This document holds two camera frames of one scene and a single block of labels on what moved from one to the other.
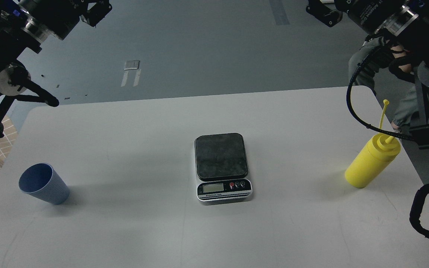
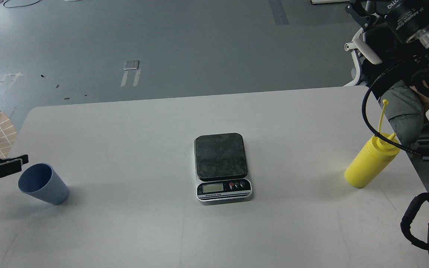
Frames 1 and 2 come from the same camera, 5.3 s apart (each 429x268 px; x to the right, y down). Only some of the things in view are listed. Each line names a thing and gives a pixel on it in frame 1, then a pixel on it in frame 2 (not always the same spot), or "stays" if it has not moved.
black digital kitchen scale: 222,169 stays
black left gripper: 43,18 → 5,166
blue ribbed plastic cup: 40,180 stays
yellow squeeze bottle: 380,150 stays
